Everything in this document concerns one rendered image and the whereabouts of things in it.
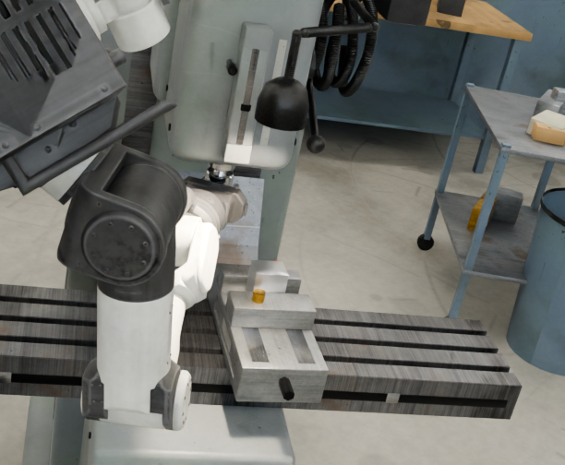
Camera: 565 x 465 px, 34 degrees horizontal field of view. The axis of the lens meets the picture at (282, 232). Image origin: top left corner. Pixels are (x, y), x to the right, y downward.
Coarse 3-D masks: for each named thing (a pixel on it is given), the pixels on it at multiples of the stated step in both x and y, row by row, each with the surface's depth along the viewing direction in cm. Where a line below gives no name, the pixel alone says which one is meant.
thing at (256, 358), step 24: (216, 264) 179; (216, 288) 173; (240, 288) 170; (288, 288) 172; (216, 312) 173; (240, 336) 158; (264, 336) 159; (288, 336) 161; (312, 336) 162; (240, 360) 152; (264, 360) 153; (288, 360) 154; (312, 360) 155; (240, 384) 151; (264, 384) 152; (312, 384) 154
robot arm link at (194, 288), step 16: (208, 224) 134; (192, 240) 132; (208, 240) 133; (192, 256) 131; (208, 256) 133; (176, 272) 130; (192, 272) 129; (208, 272) 133; (176, 288) 128; (192, 288) 130; (208, 288) 133; (192, 304) 133
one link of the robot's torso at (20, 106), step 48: (0, 0) 110; (48, 0) 83; (0, 48) 82; (48, 48) 83; (96, 48) 85; (0, 96) 83; (48, 96) 84; (96, 96) 85; (0, 144) 83; (48, 144) 95; (96, 144) 93; (48, 192) 101
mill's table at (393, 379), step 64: (0, 320) 161; (64, 320) 165; (192, 320) 173; (320, 320) 182; (384, 320) 186; (448, 320) 191; (0, 384) 155; (64, 384) 156; (192, 384) 161; (384, 384) 168; (448, 384) 170; (512, 384) 174
